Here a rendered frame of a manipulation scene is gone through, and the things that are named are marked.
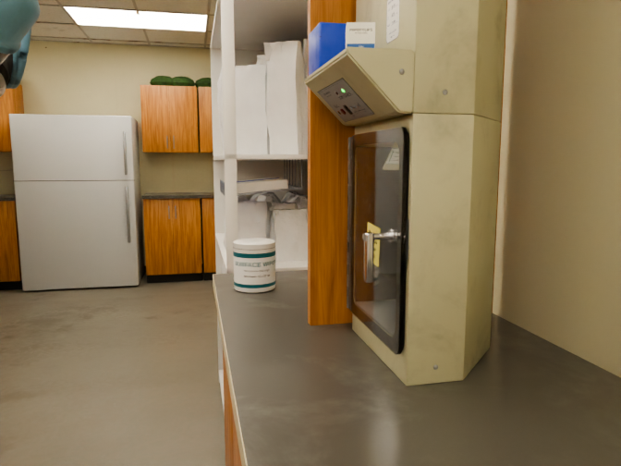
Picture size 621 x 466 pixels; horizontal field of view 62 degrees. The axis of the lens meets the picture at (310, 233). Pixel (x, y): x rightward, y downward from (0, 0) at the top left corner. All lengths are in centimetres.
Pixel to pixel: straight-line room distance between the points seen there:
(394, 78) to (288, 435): 57
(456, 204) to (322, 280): 45
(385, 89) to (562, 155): 52
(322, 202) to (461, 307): 44
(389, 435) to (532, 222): 71
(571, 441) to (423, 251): 35
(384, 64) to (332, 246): 51
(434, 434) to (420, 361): 17
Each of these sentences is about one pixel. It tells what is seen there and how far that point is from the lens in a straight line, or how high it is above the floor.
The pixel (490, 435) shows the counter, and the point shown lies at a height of 94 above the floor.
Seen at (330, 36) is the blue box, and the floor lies 157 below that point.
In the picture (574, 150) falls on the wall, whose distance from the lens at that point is 124.
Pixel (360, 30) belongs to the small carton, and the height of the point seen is 156.
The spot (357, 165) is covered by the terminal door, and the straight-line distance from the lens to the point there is 112.
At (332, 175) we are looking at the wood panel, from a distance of 122.
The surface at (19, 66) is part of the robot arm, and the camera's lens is 81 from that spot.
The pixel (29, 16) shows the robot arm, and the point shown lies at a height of 141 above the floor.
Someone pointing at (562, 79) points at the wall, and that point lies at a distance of 129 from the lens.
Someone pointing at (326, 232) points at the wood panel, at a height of 117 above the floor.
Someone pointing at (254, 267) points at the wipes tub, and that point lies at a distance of 156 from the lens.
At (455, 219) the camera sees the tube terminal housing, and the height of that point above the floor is 123.
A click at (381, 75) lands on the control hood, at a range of 87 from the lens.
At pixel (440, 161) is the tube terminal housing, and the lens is 90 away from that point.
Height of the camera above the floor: 133
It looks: 8 degrees down
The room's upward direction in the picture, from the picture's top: straight up
